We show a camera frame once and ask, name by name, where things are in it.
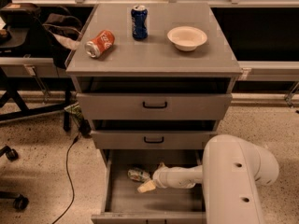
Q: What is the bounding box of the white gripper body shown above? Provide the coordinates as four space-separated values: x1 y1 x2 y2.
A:
152 166 170 189

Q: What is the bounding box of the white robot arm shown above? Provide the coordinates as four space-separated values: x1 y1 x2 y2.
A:
138 134 279 224

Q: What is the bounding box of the grey bottom drawer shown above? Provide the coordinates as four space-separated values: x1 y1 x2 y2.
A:
92 149 206 224

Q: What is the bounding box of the grey drawer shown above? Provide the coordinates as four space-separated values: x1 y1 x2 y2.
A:
92 120 217 149
78 77 232 120
92 149 206 224

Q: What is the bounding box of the grey middle drawer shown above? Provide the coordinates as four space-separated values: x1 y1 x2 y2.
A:
92 120 217 149

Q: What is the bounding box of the grey drawer cabinet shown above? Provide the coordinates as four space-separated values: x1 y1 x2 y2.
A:
65 2 244 166

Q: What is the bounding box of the grey top drawer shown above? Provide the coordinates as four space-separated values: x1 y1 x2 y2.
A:
78 77 232 120

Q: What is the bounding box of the orange soda can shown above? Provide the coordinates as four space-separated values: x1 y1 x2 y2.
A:
85 30 115 58

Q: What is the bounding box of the blue pepsi can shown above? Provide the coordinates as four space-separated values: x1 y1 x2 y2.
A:
131 5 148 40

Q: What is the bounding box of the green chip bag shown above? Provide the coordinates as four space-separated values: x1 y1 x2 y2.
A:
64 103 84 124

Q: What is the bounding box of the white bowl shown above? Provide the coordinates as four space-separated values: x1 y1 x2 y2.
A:
167 26 207 51

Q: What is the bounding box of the black office chair base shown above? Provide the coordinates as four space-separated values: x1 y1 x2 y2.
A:
0 145 30 212

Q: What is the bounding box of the dark jacket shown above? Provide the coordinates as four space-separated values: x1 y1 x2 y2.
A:
43 13 82 40

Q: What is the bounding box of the black bag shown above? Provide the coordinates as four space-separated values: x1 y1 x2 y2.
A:
0 3 70 69

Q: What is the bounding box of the black middle drawer handle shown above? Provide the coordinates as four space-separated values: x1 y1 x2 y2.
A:
143 136 164 144

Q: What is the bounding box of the black drawer handle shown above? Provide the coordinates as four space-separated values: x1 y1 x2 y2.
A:
142 102 168 109
143 136 164 144

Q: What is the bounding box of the black top drawer handle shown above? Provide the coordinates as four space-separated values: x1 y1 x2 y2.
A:
142 102 168 109

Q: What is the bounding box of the black floor cable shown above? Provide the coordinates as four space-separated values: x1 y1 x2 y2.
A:
50 133 80 224

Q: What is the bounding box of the black table frame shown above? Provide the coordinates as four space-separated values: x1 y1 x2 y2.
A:
0 66 73 133

